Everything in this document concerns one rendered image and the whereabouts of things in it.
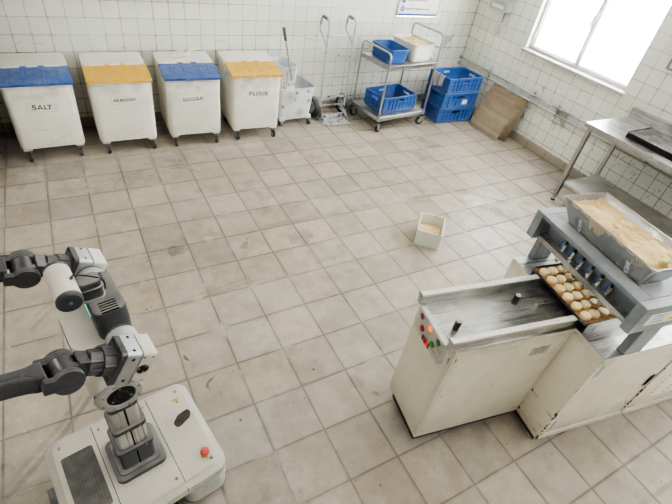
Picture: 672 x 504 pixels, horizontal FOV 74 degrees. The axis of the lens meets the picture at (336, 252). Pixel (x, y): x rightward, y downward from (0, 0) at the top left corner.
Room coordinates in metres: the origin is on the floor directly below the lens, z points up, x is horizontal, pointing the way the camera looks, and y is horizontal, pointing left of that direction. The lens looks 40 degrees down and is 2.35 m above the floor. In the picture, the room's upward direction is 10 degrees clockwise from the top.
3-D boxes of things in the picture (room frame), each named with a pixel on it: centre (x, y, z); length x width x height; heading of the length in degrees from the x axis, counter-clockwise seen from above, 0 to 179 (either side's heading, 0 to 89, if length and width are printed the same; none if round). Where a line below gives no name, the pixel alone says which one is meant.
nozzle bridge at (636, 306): (1.80, -1.30, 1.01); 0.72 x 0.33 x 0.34; 25
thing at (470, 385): (1.59, -0.84, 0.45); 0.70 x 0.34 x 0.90; 115
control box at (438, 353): (1.44, -0.51, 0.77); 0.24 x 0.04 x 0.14; 25
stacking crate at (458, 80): (6.21, -1.16, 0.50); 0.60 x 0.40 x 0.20; 127
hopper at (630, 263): (1.80, -1.30, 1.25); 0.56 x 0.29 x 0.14; 25
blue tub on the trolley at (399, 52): (5.58, -0.20, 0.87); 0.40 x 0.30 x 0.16; 38
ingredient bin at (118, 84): (4.02, 2.32, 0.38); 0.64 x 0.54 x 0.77; 36
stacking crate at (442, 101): (6.21, -1.16, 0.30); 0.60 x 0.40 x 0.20; 125
